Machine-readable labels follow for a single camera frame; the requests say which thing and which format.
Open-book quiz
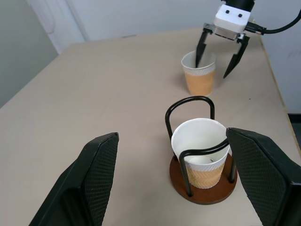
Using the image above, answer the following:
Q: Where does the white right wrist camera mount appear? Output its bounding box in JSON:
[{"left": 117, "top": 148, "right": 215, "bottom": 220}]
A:
[{"left": 214, "top": 4, "right": 252, "bottom": 36}]

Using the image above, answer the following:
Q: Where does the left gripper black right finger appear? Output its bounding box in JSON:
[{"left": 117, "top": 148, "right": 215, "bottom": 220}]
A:
[{"left": 225, "top": 127, "right": 301, "bottom": 226}]

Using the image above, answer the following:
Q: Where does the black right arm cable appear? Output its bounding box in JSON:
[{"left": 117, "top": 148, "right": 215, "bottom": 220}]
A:
[{"left": 246, "top": 15, "right": 301, "bottom": 33}]

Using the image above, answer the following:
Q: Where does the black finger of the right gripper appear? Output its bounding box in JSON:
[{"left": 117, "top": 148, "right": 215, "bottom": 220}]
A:
[
  {"left": 195, "top": 28, "right": 213, "bottom": 67},
  {"left": 222, "top": 35, "right": 251, "bottom": 79}
]

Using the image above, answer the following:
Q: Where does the orange and white paper cup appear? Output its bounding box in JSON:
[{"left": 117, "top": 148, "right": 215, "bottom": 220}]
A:
[
  {"left": 171, "top": 118, "right": 231, "bottom": 190},
  {"left": 181, "top": 50, "right": 217, "bottom": 97}
]

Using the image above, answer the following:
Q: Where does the white door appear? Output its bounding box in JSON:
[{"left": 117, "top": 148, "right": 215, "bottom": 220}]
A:
[{"left": 30, "top": 0, "right": 87, "bottom": 55}]

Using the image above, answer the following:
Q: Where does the black wire cup holder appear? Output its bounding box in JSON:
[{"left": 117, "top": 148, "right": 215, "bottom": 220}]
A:
[{"left": 164, "top": 95, "right": 238, "bottom": 205}]

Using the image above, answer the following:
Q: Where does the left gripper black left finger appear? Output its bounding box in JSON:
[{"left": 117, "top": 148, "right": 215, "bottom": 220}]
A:
[{"left": 28, "top": 132, "right": 119, "bottom": 226}]

